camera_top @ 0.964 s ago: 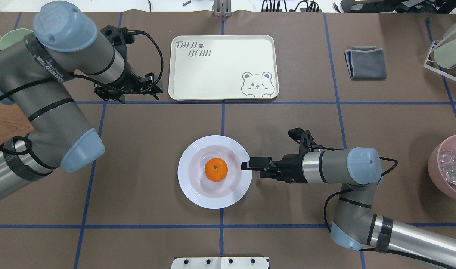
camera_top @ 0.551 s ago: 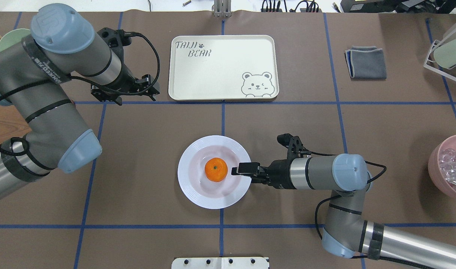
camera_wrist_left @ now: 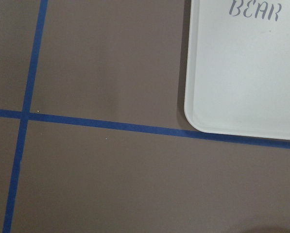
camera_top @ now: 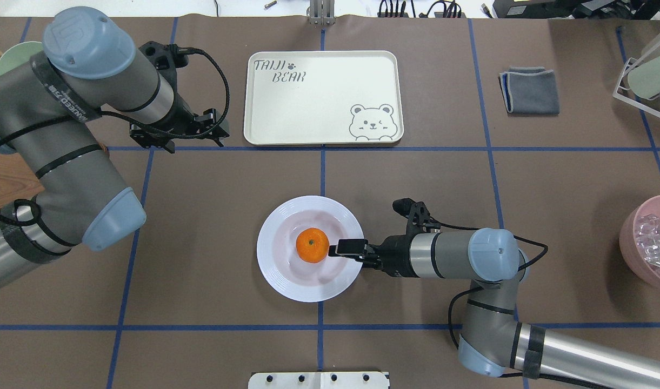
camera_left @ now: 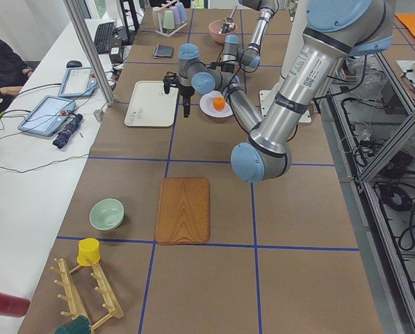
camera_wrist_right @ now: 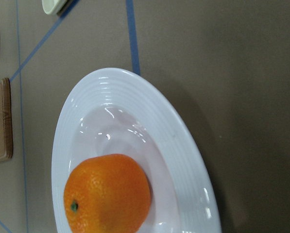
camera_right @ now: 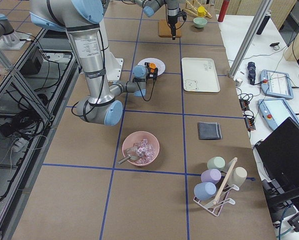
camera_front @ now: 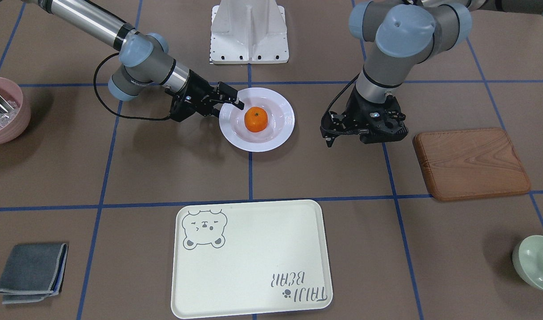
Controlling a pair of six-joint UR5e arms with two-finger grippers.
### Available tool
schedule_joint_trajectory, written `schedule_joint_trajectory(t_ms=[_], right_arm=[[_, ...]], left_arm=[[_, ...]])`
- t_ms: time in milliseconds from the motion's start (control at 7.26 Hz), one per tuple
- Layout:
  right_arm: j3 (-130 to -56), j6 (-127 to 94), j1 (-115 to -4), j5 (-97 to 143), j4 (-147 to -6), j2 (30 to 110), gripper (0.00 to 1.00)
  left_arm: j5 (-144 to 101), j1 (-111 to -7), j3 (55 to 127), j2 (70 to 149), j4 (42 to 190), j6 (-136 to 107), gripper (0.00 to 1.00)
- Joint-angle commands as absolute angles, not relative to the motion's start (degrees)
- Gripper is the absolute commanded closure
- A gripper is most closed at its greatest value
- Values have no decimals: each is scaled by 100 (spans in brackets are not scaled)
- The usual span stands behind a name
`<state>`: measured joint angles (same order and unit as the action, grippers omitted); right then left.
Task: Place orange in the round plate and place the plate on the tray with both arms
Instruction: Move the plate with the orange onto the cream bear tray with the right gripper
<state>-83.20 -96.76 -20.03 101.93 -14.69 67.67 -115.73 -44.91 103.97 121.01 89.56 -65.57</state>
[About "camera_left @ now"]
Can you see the yellow cup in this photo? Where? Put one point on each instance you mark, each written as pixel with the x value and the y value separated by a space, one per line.
pixel 88 252

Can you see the cream plastic tray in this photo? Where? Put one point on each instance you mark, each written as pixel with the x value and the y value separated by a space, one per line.
pixel 150 106

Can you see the dark green cup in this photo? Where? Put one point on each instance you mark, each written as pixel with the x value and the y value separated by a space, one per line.
pixel 80 325

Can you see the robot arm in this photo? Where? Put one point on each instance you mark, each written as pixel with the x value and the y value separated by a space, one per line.
pixel 333 30
pixel 232 55

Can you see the purple cup on rack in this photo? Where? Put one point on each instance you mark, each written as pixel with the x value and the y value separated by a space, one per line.
pixel 179 13

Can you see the red bottle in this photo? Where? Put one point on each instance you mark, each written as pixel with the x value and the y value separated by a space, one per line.
pixel 13 306

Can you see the white plate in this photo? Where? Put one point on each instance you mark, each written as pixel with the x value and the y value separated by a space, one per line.
pixel 207 107

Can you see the dark folded cloth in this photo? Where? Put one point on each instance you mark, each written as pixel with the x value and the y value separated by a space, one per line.
pixel 163 51

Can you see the teach pendant far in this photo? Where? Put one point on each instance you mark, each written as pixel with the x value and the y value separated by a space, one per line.
pixel 78 82

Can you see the metal scoop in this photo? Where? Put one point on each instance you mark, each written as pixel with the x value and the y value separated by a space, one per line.
pixel 228 22

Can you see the small metal cup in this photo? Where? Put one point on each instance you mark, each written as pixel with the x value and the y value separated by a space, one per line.
pixel 98 114

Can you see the seated person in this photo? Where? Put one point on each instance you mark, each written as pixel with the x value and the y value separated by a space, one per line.
pixel 14 73

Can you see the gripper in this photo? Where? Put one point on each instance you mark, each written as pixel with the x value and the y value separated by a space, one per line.
pixel 185 92

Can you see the brown wooden tray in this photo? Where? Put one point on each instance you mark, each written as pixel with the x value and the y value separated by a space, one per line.
pixel 183 211

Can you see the orange fruit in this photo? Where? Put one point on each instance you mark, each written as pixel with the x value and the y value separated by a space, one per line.
pixel 219 103

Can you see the teach pendant near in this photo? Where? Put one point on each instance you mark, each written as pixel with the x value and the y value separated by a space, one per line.
pixel 48 116

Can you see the green ceramic bowl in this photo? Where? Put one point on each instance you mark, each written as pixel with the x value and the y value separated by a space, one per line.
pixel 107 214

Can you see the pink bowl with ice cubes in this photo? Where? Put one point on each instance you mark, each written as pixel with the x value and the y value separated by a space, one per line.
pixel 215 30

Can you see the black keyboard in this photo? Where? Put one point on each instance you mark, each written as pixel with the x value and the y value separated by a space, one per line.
pixel 103 37

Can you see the wooden cup rack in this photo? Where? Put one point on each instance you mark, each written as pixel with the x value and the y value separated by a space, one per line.
pixel 76 306

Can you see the teach pendant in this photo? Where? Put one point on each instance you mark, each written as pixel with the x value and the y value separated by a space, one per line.
pixel 78 82
pixel 48 116

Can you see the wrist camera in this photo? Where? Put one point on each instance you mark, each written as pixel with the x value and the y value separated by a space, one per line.
pixel 169 81

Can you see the folded dark blue umbrella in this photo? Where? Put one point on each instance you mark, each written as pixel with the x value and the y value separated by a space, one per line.
pixel 64 136

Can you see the white cup rack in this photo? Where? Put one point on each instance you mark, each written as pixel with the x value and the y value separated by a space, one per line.
pixel 167 32

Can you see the black box on desk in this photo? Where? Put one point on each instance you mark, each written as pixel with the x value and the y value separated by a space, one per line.
pixel 116 55

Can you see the aluminium frame post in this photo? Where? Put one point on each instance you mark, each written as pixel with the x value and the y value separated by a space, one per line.
pixel 87 44

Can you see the green cup on rack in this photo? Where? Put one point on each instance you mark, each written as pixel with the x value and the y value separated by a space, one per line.
pixel 168 20

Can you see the black computer mouse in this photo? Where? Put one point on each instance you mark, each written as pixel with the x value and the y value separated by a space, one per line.
pixel 73 64

